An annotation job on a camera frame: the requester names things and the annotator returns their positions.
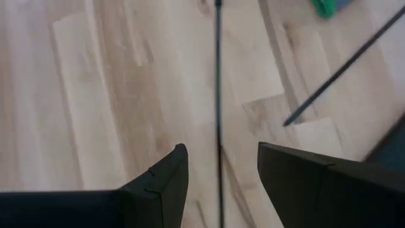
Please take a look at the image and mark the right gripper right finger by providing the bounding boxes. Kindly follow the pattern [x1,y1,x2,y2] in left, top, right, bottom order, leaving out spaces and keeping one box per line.
[258,141,405,228]

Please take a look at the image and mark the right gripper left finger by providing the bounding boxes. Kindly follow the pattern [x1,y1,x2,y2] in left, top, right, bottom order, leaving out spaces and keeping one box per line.
[0,143,190,228]

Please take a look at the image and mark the black zip tie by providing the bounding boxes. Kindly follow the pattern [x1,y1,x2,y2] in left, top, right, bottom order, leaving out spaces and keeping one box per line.
[282,4,405,127]
[214,0,225,228]

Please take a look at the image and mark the black glove green cuff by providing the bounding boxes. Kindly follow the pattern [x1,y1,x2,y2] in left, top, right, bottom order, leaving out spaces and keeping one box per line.
[311,0,357,20]

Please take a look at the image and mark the flat black duct cover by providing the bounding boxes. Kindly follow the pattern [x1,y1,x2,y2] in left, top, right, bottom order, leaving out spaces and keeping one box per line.
[362,113,405,174]

